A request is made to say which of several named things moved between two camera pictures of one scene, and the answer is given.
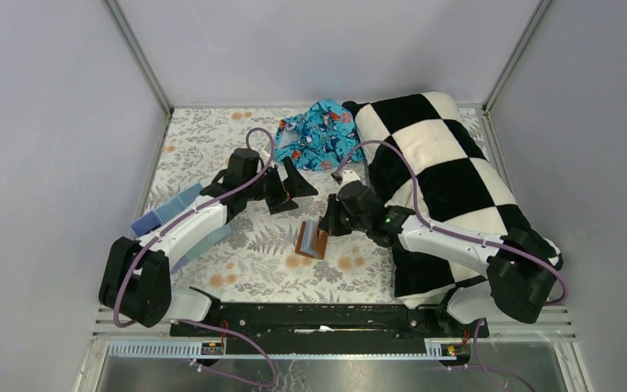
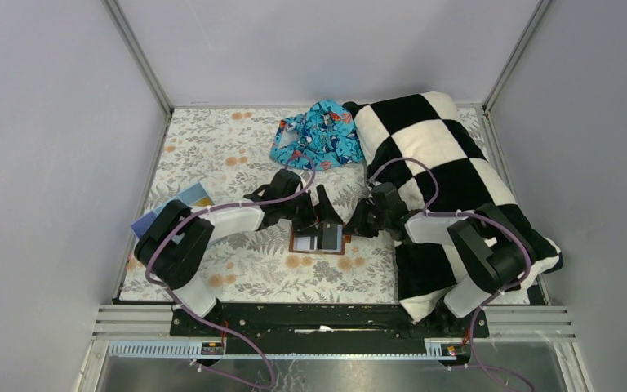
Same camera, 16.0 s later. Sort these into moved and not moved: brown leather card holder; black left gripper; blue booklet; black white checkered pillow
Moved: black left gripper; brown leather card holder
Not moved: black white checkered pillow; blue booklet
